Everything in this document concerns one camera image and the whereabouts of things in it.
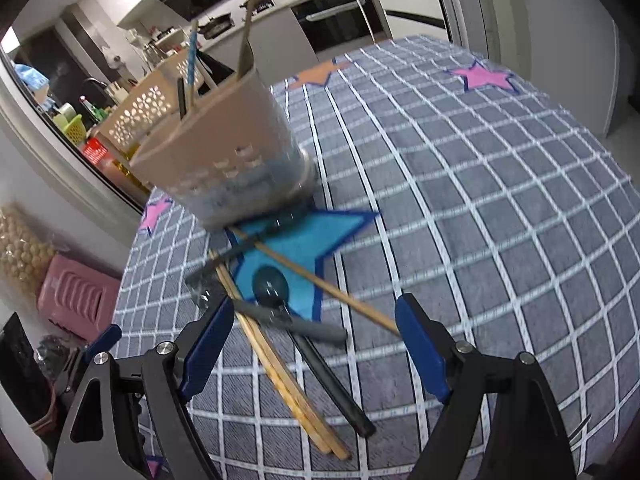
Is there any plain wooden chopstick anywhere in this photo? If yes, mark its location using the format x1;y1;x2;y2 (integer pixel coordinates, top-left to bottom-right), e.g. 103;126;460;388
235;0;256;80

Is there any blue patterned wooden chopstick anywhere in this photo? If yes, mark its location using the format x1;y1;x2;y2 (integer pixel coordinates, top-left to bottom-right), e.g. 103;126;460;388
186;20;198;107

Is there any wooden chopstick lower pair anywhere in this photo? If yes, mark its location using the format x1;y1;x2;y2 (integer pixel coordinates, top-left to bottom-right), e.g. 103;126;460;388
207;249;352;461

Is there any dark green spoon centre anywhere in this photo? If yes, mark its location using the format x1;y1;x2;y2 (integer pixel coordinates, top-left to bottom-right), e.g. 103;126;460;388
252;266;347;346

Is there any dark spoon near holder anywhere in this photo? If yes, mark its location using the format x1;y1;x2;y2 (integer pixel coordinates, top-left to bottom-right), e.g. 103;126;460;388
184;209;306;288

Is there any pink plastic stool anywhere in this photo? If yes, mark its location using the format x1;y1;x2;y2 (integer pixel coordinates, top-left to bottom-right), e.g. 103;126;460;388
37;255;120;342

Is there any long wooden chopstick crossing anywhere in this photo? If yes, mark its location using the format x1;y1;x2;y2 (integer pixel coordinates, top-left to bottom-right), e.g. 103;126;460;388
253;235;399;336

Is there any grey checked tablecloth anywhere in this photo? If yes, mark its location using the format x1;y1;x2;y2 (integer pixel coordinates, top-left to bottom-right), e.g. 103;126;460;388
112;34;640;480

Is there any beige plastic utensil holder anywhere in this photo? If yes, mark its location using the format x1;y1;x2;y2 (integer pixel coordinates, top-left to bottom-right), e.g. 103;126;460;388
130;68;316;230

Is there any bag of peanuts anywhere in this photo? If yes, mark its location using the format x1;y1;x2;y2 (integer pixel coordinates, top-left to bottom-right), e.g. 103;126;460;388
0;206;58;300

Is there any beige perforated laundry basket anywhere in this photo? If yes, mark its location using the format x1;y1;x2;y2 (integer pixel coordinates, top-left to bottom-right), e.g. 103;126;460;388
92;50;234;155

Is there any black wok on stove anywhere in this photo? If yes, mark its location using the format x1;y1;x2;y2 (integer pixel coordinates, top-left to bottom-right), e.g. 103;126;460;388
198;13;234;40

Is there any black built-in oven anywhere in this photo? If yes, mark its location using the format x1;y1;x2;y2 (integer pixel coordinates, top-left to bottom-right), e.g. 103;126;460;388
292;0;387;54

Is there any black pot on stove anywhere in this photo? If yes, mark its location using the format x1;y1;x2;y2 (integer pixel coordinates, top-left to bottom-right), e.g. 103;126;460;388
241;0;274;15

